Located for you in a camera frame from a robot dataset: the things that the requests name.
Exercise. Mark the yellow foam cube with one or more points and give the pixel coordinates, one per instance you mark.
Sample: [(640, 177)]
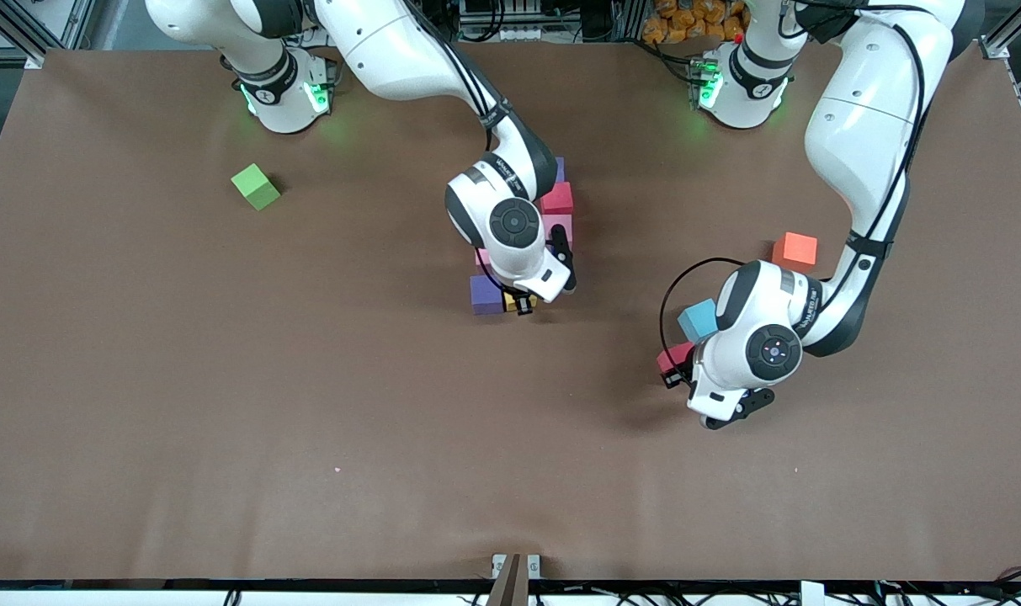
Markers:
[(510, 303)]

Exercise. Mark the red foam cube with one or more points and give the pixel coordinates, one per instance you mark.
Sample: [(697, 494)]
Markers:
[(559, 199), (674, 355)]

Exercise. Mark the purple foam cube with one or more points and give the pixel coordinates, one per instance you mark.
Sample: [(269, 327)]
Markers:
[(560, 171), (486, 295)]

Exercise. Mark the pink foam cube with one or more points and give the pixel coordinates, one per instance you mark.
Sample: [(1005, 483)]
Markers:
[(481, 257), (561, 225)]

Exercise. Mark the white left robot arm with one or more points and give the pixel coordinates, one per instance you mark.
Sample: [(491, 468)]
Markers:
[(864, 126)]

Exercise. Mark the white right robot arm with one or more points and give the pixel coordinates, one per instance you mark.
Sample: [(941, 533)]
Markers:
[(510, 219)]

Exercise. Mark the blue foam cube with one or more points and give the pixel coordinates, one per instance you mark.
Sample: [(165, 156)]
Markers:
[(698, 321)]

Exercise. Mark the orange foam cube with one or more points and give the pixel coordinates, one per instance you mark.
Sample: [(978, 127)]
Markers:
[(794, 252)]

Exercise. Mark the brown table cover sheet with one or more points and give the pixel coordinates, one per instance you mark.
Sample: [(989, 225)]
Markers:
[(510, 488)]

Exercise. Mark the white power strip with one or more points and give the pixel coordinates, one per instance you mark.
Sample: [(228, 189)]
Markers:
[(523, 34)]

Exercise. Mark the green foam cube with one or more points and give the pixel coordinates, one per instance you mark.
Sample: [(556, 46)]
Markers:
[(256, 187)]

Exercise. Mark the orange bagged items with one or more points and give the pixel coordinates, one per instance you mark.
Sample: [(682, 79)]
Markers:
[(687, 21)]

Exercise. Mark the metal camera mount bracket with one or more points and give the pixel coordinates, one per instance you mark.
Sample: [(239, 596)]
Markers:
[(515, 572)]

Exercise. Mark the aluminium frame rail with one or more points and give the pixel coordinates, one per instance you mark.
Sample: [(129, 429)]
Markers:
[(994, 49), (13, 34)]

